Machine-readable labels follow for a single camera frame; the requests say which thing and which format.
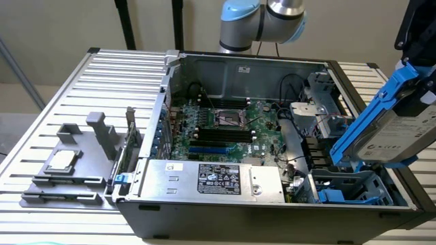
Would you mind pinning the silver CPU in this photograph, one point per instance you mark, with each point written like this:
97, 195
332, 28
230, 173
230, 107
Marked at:
61, 159

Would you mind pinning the CPU socket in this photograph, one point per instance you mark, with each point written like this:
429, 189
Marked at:
228, 117

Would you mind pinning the green graphics card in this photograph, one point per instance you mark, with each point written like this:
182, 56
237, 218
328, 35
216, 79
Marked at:
129, 145

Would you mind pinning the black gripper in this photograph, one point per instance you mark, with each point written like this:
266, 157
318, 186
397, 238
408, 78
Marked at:
417, 30

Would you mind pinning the green motherboard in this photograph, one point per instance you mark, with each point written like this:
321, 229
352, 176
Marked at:
265, 137

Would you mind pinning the green RAM stick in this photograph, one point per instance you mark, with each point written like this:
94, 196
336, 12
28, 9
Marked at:
61, 197
68, 181

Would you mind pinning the black RAM slot bank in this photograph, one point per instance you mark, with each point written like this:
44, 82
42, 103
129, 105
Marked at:
225, 101
225, 135

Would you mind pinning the silver air duct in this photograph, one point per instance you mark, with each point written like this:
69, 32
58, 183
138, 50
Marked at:
292, 140

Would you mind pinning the small silver heatsink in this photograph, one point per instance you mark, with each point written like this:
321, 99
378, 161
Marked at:
253, 160

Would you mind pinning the blue latch clip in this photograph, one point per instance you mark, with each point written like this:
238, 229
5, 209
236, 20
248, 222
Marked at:
121, 179

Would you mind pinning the black stand pole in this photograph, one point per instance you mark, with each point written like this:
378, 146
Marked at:
125, 23
177, 23

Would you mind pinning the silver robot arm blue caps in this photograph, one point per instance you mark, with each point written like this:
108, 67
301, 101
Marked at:
272, 23

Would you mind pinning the blue bay tray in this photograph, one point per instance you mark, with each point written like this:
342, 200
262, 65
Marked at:
334, 197

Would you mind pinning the metal disk bay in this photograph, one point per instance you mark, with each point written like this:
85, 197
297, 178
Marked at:
344, 178

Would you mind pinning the silver power supply unit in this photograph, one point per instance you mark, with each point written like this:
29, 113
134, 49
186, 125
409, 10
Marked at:
190, 183

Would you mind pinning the silver drive cage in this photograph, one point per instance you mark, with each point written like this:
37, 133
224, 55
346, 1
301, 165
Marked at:
313, 117

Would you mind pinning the black open PC case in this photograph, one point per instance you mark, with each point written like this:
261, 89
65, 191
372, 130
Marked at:
237, 219

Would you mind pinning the grey parts rack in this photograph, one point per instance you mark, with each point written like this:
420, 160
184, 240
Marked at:
92, 163

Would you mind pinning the disk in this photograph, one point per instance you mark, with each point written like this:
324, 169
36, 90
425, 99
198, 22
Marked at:
384, 132

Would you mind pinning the aluminium frame bar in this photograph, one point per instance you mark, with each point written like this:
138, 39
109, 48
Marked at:
20, 74

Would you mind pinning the blue expansion slot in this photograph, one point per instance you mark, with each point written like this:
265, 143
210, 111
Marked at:
206, 150

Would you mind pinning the white label sticker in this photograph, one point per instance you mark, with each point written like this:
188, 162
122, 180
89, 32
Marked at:
242, 69

